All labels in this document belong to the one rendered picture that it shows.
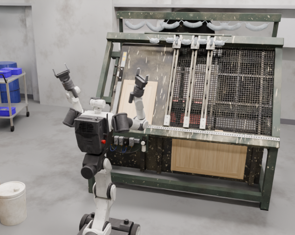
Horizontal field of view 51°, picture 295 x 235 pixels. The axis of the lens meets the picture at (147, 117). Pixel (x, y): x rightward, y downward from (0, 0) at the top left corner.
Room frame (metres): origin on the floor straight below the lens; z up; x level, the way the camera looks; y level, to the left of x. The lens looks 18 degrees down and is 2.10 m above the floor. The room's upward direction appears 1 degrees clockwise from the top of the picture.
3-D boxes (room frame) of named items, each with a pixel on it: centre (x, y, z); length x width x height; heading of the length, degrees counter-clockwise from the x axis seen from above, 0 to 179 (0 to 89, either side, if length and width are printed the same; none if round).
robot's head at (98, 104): (2.40, 0.40, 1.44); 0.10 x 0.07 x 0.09; 74
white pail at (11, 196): (2.88, 1.44, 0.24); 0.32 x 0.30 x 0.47; 74
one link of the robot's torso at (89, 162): (2.31, 0.43, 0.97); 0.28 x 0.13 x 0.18; 164
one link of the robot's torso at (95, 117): (2.34, 0.42, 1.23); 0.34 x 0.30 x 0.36; 74
